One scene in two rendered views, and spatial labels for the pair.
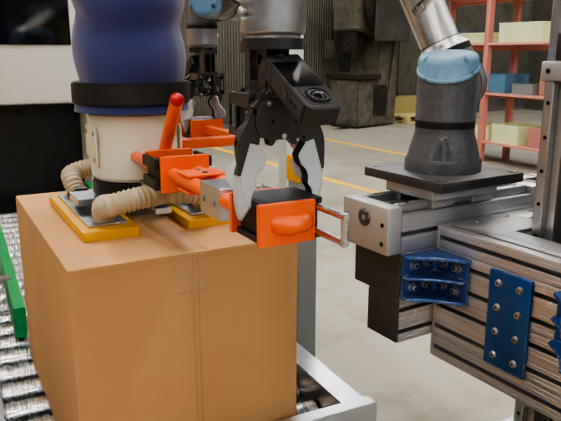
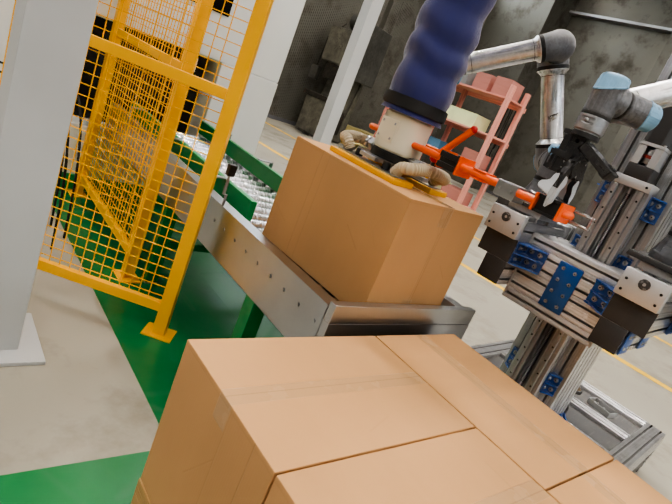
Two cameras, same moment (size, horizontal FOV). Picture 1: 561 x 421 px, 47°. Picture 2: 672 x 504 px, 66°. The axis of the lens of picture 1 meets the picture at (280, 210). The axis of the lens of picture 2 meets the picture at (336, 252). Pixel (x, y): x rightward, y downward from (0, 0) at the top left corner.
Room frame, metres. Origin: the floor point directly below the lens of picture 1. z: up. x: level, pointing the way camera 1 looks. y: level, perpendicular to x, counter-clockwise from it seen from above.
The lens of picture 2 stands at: (-0.45, 0.91, 1.15)
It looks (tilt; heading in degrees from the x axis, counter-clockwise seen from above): 16 degrees down; 342
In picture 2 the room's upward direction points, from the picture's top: 22 degrees clockwise
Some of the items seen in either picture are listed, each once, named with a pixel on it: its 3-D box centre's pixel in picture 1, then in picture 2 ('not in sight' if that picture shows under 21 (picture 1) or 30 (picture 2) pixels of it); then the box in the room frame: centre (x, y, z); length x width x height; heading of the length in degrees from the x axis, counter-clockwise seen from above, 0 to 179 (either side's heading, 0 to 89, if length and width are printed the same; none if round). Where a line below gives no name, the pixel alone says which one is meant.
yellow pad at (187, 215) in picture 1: (181, 196); (406, 172); (1.33, 0.21, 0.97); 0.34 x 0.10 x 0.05; 28
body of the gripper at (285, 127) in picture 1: (270, 90); (572, 154); (0.78, 0.01, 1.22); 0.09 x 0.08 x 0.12; 28
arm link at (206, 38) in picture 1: (203, 38); not in sight; (1.66, 0.19, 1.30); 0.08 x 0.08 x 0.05
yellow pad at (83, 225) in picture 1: (89, 206); (371, 162); (1.24, 0.37, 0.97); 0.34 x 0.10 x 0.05; 28
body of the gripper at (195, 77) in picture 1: (204, 72); not in sight; (1.65, 0.19, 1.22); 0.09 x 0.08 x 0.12; 28
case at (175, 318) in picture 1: (144, 305); (366, 225); (1.28, 0.29, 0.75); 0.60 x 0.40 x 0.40; 28
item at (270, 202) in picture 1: (270, 215); (551, 208); (0.76, 0.01, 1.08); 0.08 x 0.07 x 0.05; 28
